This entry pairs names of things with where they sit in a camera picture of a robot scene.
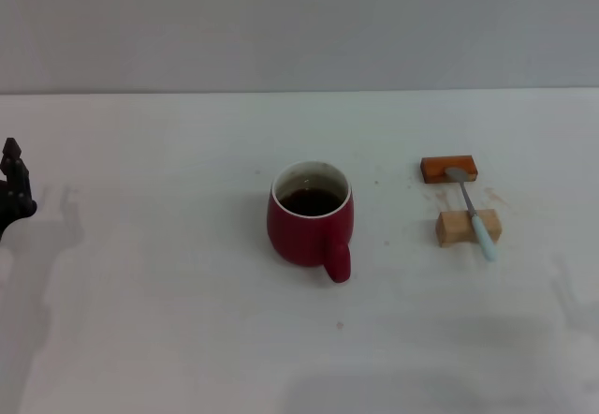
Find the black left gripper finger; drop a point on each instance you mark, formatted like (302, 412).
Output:
(18, 189)

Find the red ceramic cup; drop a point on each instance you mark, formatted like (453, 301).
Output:
(299, 241)

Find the dark coffee liquid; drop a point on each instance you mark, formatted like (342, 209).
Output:
(309, 202)

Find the orange-brown wooden block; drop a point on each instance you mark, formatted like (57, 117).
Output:
(435, 168)

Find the light wooden bridge block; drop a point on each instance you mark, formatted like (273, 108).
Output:
(454, 229)

